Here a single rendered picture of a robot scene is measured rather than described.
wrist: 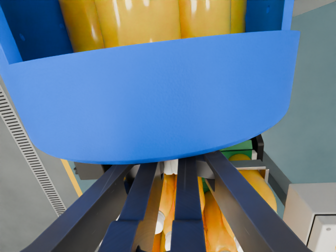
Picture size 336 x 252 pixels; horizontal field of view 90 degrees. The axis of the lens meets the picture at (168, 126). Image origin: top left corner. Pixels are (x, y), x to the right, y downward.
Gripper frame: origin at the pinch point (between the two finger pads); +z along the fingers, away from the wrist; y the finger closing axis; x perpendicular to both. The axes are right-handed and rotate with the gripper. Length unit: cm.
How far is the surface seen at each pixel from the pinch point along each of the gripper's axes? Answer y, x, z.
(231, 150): 12.7, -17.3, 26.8
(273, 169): 27.0, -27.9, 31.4
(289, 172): 87, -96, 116
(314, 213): 22.3, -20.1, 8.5
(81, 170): -24.5, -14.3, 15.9
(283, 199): 25.1, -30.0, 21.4
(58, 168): -132, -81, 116
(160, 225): -5.1, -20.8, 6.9
